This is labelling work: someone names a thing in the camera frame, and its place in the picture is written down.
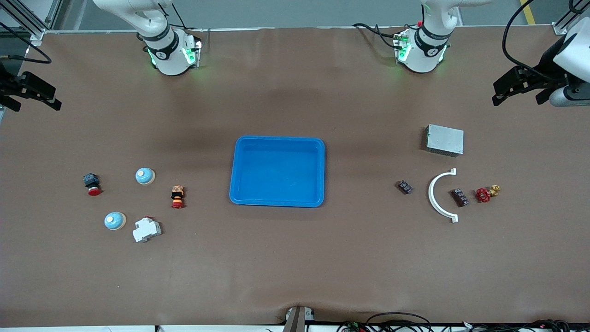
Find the black base cable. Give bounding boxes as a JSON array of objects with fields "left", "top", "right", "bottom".
[
  {"left": 157, "top": 0, "right": 206, "bottom": 47},
  {"left": 353, "top": 22, "right": 401, "bottom": 49}
]

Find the white curved plastic bracket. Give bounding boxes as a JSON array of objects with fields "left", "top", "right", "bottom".
[{"left": 428, "top": 168, "right": 460, "bottom": 223}]

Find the white table edge rail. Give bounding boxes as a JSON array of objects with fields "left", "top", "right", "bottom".
[{"left": 0, "top": 325, "right": 277, "bottom": 332}]

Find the silver metal box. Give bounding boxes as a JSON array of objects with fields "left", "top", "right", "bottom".
[{"left": 425, "top": 124, "right": 465, "bottom": 158}]

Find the black looped cable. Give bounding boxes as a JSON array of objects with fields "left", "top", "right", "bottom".
[{"left": 366, "top": 312, "right": 432, "bottom": 332}]

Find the blue plastic tray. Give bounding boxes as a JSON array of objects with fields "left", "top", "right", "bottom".
[{"left": 229, "top": 136, "right": 326, "bottom": 208}]

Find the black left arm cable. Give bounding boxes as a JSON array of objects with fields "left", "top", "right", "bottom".
[{"left": 502, "top": 0, "right": 567, "bottom": 86}]

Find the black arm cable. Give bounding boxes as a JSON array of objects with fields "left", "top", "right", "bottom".
[
  {"left": 502, "top": 0, "right": 567, "bottom": 86},
  {"left": 0, "top": 22, "right": 52, "bottom": 64}
]

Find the black left base cable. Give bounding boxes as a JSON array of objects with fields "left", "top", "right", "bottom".
[{"left": 353, "top": 22, "right": 401, "bottom": 49}]

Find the white circuit breaker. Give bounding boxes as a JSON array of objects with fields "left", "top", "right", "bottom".
[{"left": 132, "top": 216, "right": 162, "bottom": 243}]

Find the black cable bundle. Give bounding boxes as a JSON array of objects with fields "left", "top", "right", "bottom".
[{"left": 461, "top": 318, "right": 590, "bottom": 332}]

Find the coloured wire bundle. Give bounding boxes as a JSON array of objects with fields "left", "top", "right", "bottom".
[{"left": 336, "top": 320, "right": 369, "bottom": 332}]

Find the red emergency button black body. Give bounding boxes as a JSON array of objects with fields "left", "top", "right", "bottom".
[{"left": 83, "top": 173, "right": 102, "bottom": 197}]

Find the aluminium frame profile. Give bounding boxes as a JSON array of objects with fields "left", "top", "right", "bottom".
[
  {"left": 0, "top": 0, "right": 74, "bottom": 47},
  {"left": 552, "top": 0, "right": 590, "bottom": 36}
]

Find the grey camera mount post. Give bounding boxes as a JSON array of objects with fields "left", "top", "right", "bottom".
[{"left": 283, "top": 305, "right": 317, "bottom": 332}]

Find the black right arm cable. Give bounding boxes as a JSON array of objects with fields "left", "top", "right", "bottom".
[{"left": 0, "top": 22, "right": 52, "bottom": 64}]

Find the brass valve with red handle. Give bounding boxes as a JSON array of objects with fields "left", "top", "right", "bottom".
[{"left": 475, "top": 184, "right": 502, "bottom": 204}]

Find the black right base cable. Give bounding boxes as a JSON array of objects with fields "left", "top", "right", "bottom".
[{"left": 157, "top": 0, "right": 206, "bottom": 47}]

